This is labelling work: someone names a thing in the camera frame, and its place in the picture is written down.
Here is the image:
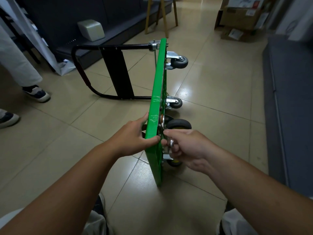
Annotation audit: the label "person's right hand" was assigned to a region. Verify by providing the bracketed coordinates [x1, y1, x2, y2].
[161, 129, 218, 173]

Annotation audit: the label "person's left hand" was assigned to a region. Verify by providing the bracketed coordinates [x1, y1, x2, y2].
[107, 112, 161, 158]

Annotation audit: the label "green platform trolley deck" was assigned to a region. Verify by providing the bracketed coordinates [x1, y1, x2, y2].
[71, 38, 169, 187]

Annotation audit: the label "person's left forearm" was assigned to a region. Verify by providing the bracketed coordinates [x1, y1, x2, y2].
[0, 144, 123, 235]

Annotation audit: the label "person's right forearm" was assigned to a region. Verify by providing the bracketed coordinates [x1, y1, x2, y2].
[205, 147, 313, 235]

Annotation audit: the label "person's light trousers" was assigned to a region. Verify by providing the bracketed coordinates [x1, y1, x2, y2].
[0, 208, 260, 235]

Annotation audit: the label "white box on shelf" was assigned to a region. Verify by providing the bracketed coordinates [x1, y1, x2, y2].
[77, 19, 106, 42]

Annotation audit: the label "wooden stool legs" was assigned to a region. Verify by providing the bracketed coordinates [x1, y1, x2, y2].
[144, 0, 179, 39]

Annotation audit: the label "open cardboard box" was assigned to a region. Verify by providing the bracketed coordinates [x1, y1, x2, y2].
[215, 0, 272, 31]

